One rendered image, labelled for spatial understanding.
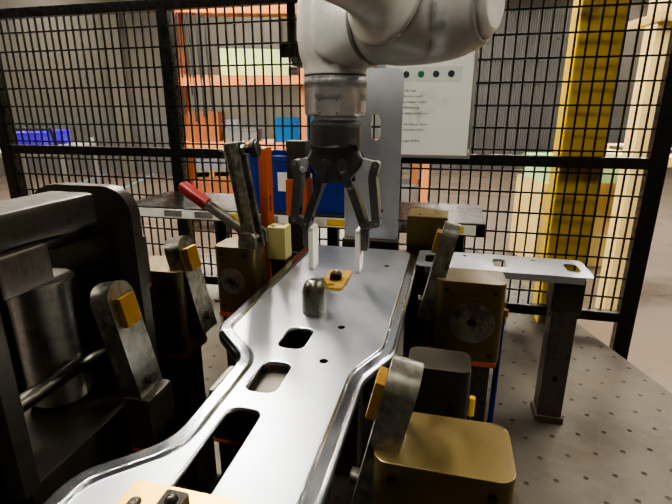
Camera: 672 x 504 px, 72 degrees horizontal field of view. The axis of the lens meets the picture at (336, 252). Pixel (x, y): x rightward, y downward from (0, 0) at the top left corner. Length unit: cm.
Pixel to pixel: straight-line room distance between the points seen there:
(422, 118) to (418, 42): 69
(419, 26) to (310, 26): 18
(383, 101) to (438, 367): 58
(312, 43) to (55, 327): 45
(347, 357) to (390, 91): 58
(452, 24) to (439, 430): 38
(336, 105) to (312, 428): 42
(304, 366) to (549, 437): 58
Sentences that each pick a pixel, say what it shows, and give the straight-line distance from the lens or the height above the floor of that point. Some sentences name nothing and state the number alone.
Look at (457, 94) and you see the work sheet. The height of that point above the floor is 130.
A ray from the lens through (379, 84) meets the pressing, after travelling 96.
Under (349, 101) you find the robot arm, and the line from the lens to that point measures 66.
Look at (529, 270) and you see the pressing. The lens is 86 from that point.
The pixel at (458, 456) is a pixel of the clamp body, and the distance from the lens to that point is 34.
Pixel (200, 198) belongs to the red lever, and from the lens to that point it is 79.
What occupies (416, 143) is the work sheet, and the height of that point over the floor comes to 118.
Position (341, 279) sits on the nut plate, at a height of 100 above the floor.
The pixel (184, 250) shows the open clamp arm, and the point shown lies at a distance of 61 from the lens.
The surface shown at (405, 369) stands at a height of 110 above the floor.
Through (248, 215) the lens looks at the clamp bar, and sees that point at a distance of 75.
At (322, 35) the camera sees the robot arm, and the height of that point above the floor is 135.
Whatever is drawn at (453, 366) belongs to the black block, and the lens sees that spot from 54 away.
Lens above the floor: 126
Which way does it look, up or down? 17 degrees down
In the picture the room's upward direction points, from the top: straight up
